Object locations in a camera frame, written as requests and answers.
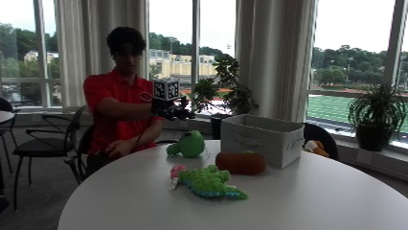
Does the white cube with black markers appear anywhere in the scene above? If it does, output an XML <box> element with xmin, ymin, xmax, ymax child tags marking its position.
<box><xmin>152</xmin><ymin>78</ymin><xmax>181</xmax><ymax>102</ymax></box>

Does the green round plush toy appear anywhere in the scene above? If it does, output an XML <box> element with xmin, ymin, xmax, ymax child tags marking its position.
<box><xmin>166</xmin><ymin>129</ymin><xmax>206</xmax><ymax>159</ymax></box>

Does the tall leafy potted plant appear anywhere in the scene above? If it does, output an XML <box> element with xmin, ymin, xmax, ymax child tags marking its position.
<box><xmin>189</xmin><ymin>54</ymin><xmax>261</xmax><ymax>141</ymax></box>

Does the the person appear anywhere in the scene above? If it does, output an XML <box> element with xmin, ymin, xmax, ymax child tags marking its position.
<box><xmin>81</xmin><ymin>26</ymin><xmax>166</xmax><ymax>177</ymax></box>

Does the pink and white plush toy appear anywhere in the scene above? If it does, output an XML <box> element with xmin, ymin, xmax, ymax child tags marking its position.
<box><xmin>169</xmin><ymin>164</ymin><xmax>189</xmax><ymax>193</ymax></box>

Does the white fabric storage bin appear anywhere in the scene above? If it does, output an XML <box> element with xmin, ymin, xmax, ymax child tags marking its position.
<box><xmin>219</xmin><ymin>113</ymin><xmax>306</xmax><ymax>170</ymax></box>

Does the orange carrot plush toy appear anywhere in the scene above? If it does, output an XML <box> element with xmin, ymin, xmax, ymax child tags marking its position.
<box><xmin>214</xmin><ymin>150</ymin><xmax>267</xmax><ymax>176</ymax></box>

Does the green crocodile plush toy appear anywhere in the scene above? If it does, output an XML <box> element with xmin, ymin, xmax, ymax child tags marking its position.
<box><xmin>177</xmin><ymin>164</ymin><xmax>249</xmax><ymax>201</ymax></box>

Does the white curtain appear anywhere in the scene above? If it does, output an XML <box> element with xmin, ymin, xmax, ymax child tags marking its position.
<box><xmin>53</xmin><ymin>0</ymin><xmax>150</xmax><ymax>113</ymax></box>
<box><xmin>234</xmin><ymin>0</ymin><xmax>319</xmax><ymax>124</ymax></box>

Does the black rounded chair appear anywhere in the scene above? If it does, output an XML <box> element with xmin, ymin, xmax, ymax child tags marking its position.
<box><xmin>301</xmin><ymin>122</ymin><xmax>340</xmax><ymax>162</ymax></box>

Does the black chair with armrests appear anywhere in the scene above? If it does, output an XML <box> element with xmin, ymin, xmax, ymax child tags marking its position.
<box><xmin>12</xmin><ymin>104</ymin><xmax>89</xmax><ymax>213</ymax></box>

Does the black chair at edge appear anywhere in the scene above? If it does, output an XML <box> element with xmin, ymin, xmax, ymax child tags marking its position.
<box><xmin>0</xmin><ymin>97</ymin><xmax>21</xmax><ymax>175</ymax></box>

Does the spiky potted plant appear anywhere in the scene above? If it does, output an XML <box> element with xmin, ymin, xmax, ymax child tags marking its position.
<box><xmin>347</xmin><ymin>83</ymin><xmax>408</xmax><ymax>152</ymax></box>

